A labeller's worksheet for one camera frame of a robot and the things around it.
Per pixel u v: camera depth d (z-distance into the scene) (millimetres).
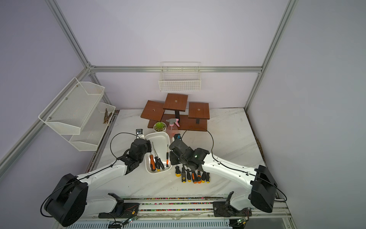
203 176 839
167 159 902
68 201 410
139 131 749
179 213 733
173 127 973
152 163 863
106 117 979
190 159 546
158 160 884
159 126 978
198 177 838
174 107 922
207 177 838
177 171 857
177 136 687
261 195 390
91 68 917
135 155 660
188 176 843
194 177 834
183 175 839
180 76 1063
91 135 904
